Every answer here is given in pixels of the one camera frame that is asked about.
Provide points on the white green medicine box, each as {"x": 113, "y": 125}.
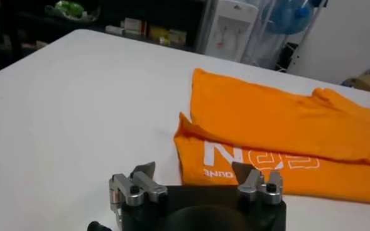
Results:
{"x": 178, "y": 36}

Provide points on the yellow green medicine box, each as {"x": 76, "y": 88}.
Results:
{"x": 158, "y": 32}

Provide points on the bowl of green fruit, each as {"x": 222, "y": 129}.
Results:
{"x": 68, "y": 8}

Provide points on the orange t-shirt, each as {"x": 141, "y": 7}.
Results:
{"x": 282, "y": 125}

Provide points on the black shelving unit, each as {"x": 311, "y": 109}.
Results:
{"x": 30, "y": 28}

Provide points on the white metal jug rack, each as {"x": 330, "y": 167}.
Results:
{"x": 299, "y": 47}

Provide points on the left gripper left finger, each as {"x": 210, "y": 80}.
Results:
{"x": 140, "y": 188}

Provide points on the white water dispenser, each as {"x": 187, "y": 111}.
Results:
{"x": 231, "y": 34}

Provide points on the white red medicine box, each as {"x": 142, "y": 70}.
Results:
{"x": 134, "y": 25}

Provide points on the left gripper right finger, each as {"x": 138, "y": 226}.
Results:
{"x": 257, "y": 185}

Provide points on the small green box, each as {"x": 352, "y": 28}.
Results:
{"x": 163, "y": 40}

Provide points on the flat white medicine box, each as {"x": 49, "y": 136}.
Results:
{"x": 114, "y": 30}

